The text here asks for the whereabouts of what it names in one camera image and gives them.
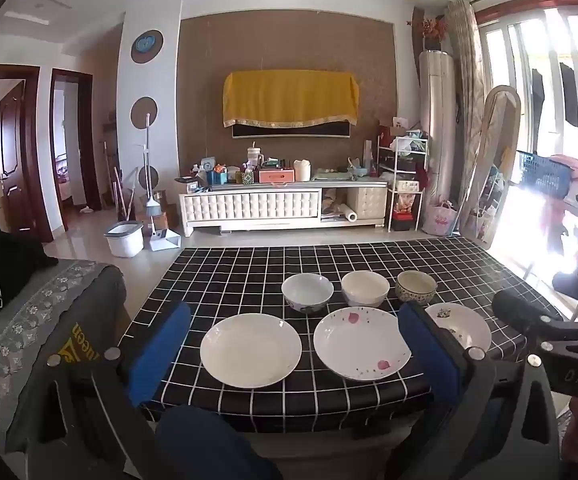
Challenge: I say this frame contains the artificial orange flowers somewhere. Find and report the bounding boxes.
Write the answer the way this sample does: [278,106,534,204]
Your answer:
[419,16,445,41]

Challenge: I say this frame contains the pink bag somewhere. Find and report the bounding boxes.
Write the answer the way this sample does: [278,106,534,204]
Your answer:
[421,201,460,237]

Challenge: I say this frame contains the standing air conditioner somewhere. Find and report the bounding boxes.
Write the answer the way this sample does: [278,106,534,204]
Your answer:
[419,50,457,208]

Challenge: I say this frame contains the plain white plate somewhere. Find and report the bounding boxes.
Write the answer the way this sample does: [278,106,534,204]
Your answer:
[200,313,303,389]

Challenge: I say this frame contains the dark blue cloth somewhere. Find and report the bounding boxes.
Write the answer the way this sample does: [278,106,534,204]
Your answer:
[154,405,282,480]

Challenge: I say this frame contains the beige curtain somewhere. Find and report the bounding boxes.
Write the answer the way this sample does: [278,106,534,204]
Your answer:
[446,0,487,161]

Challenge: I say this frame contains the white plate pink petal print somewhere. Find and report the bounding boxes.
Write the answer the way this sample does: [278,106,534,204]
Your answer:
[313,306,412,382]

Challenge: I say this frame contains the dark grey cloth yellow print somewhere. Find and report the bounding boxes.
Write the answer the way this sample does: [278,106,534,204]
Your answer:
[44,265,132,376]

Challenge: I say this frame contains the white bowl with dark print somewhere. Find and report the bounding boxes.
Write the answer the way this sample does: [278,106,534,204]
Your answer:
[281,273,335,313]

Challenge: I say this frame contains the ironing board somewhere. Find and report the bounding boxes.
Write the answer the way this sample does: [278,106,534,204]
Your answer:
[462,85,521,251]

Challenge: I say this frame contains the dark hanging garment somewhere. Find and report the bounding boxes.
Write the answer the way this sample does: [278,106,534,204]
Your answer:
[559,62,578,128]
[532,67,545,121]

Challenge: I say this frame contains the dark red wooden door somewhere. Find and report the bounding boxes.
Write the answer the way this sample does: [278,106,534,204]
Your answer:
[0,80,34,233]

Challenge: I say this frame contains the blue plastic basket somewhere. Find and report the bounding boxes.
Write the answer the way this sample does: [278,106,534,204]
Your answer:
[516,151,575,200]

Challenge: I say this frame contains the white tufted television cabinet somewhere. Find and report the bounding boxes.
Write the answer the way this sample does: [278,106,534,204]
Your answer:
[178,180,389,237]

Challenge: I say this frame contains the leaning mop sticks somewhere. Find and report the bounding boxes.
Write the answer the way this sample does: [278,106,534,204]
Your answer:
[101,141,137,223]

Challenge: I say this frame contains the white bowl with faint print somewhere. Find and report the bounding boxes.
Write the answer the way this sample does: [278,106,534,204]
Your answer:
[341,270,391,308]

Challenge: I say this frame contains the grey lace sofa cover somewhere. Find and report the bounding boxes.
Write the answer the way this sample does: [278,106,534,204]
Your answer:
[0,257,120,456]

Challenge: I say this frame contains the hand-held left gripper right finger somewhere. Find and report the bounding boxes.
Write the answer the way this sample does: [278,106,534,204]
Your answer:
[398,301,561,480]

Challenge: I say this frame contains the white mop bucket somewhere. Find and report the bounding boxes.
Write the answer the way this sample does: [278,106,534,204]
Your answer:
[104,221,145,259]

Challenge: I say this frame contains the black garment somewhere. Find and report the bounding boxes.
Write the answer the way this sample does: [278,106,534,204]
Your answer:
[0,219,60,321]

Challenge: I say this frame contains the white metal shelf rack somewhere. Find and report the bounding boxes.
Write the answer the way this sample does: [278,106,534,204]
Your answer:
[376,135,429,233]

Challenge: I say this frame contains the cardboard box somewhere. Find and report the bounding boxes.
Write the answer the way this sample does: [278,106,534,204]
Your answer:
[136,190,180,228]

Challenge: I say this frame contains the pink box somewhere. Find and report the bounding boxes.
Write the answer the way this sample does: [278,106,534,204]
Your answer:
[259,167,295,184]

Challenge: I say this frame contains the round wall decor blue centre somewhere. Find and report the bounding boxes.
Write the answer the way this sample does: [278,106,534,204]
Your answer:
[130,29,164,64]

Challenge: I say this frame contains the white broom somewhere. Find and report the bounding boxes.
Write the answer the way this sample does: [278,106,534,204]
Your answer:
[141,112,162,211]

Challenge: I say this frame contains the round brown wall decor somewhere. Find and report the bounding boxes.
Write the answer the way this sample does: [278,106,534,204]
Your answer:
[138,164,159,192]
[130,96,159,127]

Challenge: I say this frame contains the white plate cartoon animal print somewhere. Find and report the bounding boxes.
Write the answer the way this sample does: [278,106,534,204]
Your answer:
[421,302,492,356]

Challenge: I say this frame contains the floral patterned bowl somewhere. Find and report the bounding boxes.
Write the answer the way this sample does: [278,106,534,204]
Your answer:
[395,270,438,306]

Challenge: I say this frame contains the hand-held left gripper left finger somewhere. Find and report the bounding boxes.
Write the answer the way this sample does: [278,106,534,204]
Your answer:
[5,301,193,480]

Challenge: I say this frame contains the yellow television cover cloth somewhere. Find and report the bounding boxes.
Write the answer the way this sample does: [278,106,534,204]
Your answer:
[222,70,360,128]

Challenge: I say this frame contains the black white checkered tablecloth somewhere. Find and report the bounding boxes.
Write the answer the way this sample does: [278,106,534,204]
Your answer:
[116,236,565,433]

